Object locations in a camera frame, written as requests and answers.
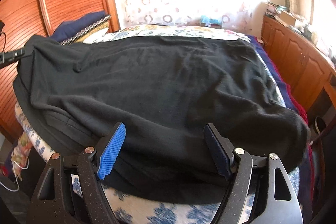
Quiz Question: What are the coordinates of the cardboard box on cabinet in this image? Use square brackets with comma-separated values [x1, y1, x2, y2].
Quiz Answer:
[278, 11, 297, 27]

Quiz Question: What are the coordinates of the navy blue blanket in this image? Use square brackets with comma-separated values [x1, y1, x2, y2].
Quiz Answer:
[248, 35, 314, 218]

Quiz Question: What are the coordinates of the colourful floral quilt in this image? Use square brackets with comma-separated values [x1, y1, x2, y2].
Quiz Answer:
[116, 24, 251, 43]

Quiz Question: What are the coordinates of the navy folded garment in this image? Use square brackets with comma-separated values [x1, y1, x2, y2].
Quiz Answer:
[50, 11, 107, 43]

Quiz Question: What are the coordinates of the teal item on box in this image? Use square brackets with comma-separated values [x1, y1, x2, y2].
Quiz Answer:
[200, 15, 222, 28]

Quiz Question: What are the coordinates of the wooden sideboard cabinet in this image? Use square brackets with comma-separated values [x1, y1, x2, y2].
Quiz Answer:
[261, 15, 335, 111]

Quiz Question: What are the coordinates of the yellow folded cloth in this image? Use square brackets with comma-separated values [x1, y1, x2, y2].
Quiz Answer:
[75, 24, 109, 44]

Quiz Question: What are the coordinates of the black printed t-shirt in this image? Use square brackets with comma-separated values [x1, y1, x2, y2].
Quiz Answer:
[12, 35, 312, 205]

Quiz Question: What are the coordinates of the blue floral white bedsheet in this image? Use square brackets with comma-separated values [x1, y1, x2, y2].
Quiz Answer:
[14, 29, 301, 224]

